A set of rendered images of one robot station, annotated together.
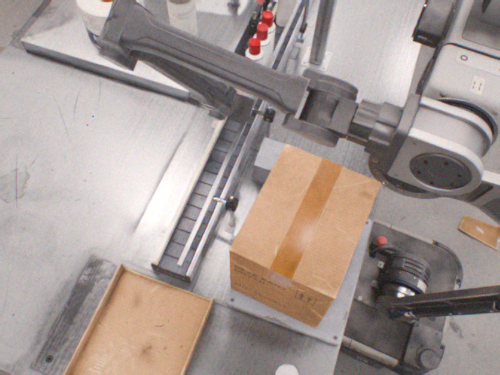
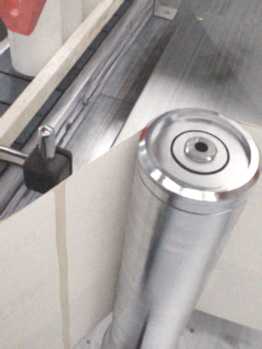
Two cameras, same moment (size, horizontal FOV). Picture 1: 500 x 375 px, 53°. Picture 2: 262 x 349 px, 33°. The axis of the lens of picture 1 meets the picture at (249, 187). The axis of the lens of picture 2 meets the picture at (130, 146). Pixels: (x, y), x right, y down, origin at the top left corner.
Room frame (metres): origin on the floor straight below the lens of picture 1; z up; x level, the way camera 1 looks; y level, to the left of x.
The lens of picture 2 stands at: (1.48, 0.06, 1.16)
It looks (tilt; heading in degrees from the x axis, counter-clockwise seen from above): 47 degrees down; 177
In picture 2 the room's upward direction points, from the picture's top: 8 degrees clockwise
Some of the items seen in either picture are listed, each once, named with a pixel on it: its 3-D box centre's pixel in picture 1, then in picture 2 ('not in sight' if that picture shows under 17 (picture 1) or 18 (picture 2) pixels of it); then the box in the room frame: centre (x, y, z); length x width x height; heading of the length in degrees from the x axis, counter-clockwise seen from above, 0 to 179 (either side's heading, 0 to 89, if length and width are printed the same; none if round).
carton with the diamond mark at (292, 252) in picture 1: (300, 238); not in sight; (0.47, -0.13, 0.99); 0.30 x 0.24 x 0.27; 157
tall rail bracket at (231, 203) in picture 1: (224, 208); not in sight; (0.58, 0.06, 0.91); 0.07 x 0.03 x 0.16; 72
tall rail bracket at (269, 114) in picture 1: (261, 122); not in sight; (0.86, -0.03, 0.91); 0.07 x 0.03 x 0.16; 72
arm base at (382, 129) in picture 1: (378, 127); not in sight; (0.48, -0.20, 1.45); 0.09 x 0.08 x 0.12; 158
